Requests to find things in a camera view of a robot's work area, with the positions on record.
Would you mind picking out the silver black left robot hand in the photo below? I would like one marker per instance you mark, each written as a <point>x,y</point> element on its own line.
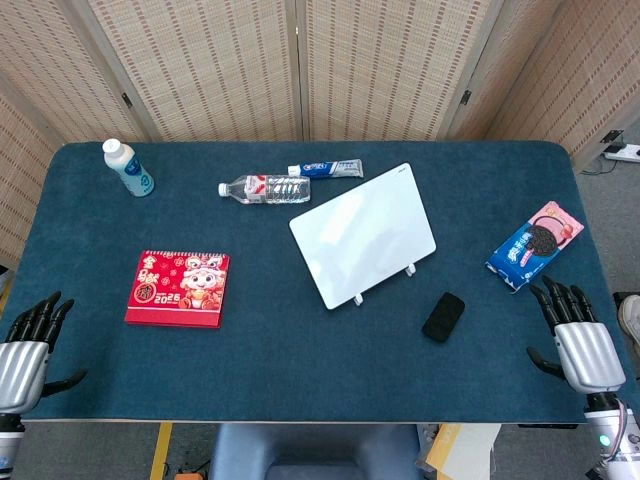
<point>22,370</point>

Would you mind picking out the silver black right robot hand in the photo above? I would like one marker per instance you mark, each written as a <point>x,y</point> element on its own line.
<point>590,355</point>

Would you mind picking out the blue whiteboard eraser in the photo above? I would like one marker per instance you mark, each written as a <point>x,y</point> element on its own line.
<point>443,317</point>

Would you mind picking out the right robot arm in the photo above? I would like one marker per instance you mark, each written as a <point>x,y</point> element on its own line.
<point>612,435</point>

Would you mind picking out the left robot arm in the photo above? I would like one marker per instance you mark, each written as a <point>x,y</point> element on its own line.
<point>9,440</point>

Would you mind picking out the white board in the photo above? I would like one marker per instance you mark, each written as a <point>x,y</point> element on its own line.
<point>362,235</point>

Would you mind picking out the white shoe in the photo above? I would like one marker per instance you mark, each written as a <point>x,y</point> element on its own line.
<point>630,317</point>

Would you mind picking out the blue pink Oreo cookie pack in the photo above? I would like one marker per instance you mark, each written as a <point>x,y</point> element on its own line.
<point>535,245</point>

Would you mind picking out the yellow floor tape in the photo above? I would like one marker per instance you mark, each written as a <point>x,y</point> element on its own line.
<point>161,450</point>

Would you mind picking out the red 2026 desk calendar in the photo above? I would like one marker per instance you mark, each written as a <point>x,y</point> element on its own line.
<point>180,287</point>

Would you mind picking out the white power strip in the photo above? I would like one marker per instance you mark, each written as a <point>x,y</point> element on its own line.
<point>624,151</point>

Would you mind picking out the white milk drink bottle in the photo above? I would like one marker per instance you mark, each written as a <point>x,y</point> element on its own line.
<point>132,172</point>

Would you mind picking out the dark blue table mat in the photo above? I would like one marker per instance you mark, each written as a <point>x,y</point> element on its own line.
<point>300,365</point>

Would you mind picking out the black screen hinge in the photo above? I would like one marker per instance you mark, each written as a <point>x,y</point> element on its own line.
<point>466,96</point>
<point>126,100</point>

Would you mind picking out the woven folding screen panel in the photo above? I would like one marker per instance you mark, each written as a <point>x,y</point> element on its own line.
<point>390,65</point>
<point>565,65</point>
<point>50,65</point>
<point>205,65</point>

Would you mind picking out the blue chair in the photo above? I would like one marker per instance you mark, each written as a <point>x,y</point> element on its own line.
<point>310,450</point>

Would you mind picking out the clear plastic water bottle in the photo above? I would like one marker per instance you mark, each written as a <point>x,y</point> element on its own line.
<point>270,189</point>

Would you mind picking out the blue white toothpaste tube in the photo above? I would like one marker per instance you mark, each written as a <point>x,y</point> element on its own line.
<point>327,169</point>

